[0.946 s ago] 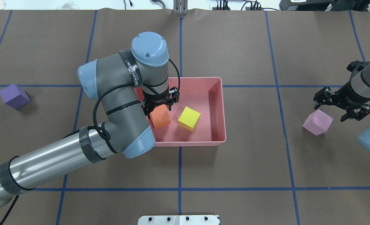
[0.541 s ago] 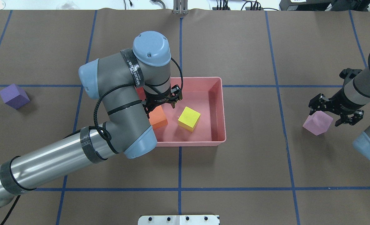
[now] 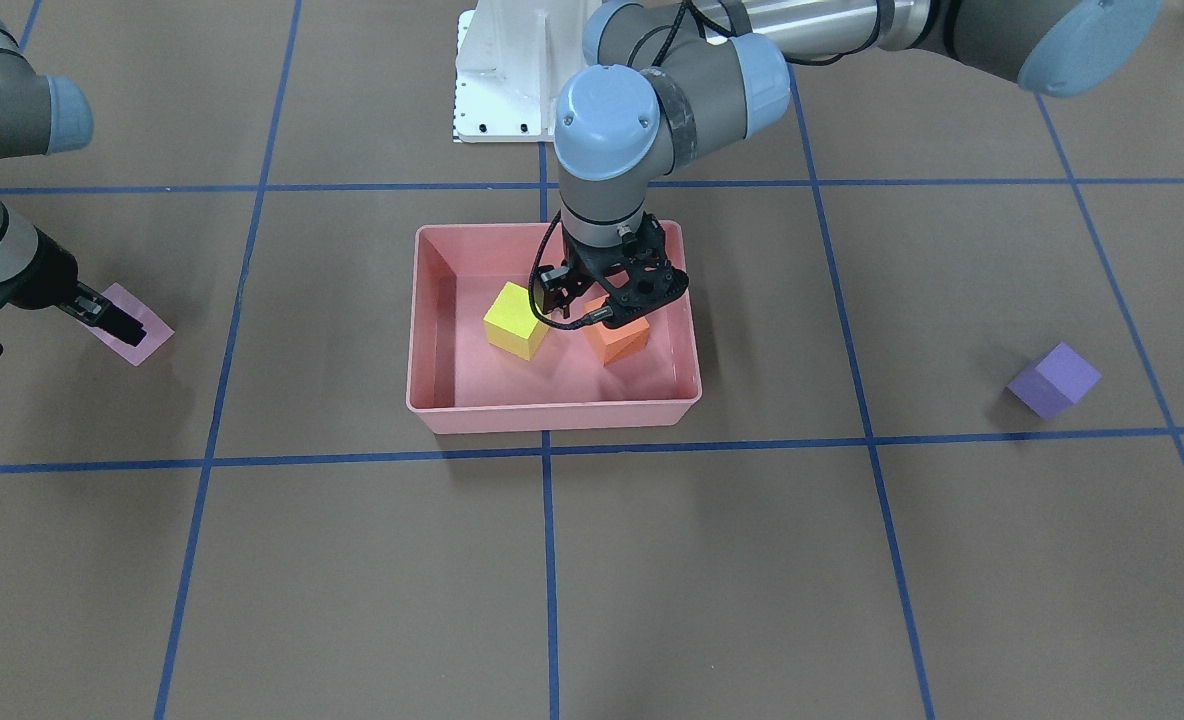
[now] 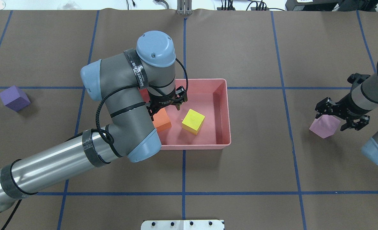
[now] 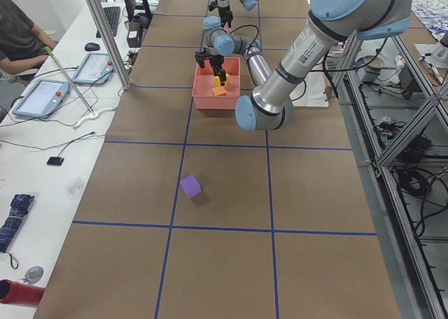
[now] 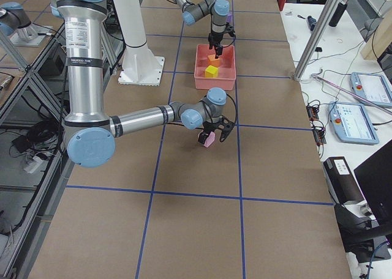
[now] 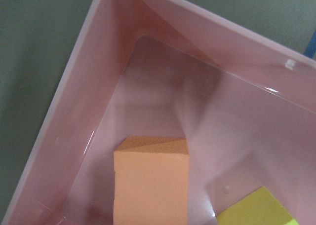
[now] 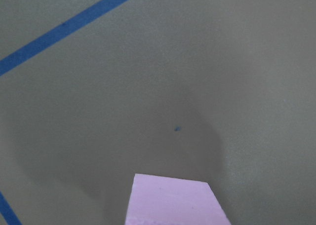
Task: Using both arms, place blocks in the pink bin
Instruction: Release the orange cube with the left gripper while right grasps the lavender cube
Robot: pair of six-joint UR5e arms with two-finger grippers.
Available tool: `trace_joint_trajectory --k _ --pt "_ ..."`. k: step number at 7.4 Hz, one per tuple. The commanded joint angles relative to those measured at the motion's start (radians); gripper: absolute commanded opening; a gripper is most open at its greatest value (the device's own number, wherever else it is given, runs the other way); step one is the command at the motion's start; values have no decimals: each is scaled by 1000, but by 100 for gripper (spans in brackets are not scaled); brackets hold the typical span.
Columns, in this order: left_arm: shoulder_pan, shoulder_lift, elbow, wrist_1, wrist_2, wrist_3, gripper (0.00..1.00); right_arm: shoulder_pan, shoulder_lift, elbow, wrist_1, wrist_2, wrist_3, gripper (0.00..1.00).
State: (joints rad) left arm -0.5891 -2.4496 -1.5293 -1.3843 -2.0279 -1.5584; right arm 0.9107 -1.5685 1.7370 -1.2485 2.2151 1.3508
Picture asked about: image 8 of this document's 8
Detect pink foam block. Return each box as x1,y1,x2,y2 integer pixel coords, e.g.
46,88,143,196
125,174,230,225

